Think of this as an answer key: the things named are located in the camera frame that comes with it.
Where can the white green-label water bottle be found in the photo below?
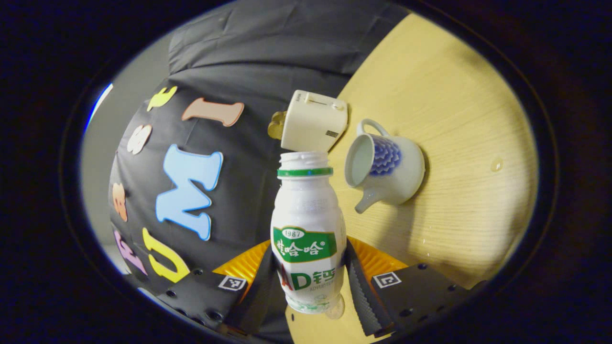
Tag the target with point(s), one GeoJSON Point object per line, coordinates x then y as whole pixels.
{"type": "Point", "coordinates": [306, 215]}

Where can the white blue-flower teacup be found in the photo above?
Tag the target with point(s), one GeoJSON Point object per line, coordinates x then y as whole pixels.
{"type": "Point", "coordinates": [392, 177]}

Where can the white toaster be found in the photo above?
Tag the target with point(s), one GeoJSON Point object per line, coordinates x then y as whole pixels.
{"type": "Point", "coordinates": [313, 122]}

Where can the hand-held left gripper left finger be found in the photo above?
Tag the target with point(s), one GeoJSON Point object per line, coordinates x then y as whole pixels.
{"type": "Point", "coordinates": [256, 298]}

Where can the brown bread slice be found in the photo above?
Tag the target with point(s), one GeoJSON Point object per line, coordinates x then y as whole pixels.
{"type": "Point", "coordinates": [276, 125]}

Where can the spilled water drop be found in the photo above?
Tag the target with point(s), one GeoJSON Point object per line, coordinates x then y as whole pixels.
{"type": "Point", "coordinates": [497, 165]}

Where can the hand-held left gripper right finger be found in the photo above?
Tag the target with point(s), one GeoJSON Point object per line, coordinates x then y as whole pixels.
{"type": "Point", "coordinates": [363, 301]}

